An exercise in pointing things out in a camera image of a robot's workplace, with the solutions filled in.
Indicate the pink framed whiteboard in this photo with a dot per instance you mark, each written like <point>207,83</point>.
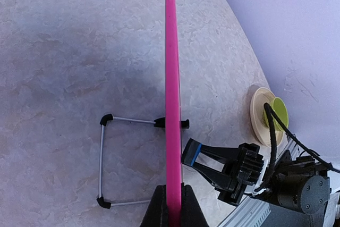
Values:
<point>172,116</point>

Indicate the beige round plate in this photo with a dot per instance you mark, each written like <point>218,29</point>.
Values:
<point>257,114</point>

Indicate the right black board stand foot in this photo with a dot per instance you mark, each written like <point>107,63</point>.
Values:
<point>185,124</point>

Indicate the lime green bowl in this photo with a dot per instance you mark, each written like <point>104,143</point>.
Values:
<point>280,109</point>

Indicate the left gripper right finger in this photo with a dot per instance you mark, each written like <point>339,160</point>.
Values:
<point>191,213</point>

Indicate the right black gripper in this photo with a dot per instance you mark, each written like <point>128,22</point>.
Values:
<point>242,168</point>

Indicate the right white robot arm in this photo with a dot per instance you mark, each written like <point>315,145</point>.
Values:
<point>301,185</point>

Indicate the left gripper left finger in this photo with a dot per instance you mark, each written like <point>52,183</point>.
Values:
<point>157,212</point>

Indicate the blue whiteboard eraser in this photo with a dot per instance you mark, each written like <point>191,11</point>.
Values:
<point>191,152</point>

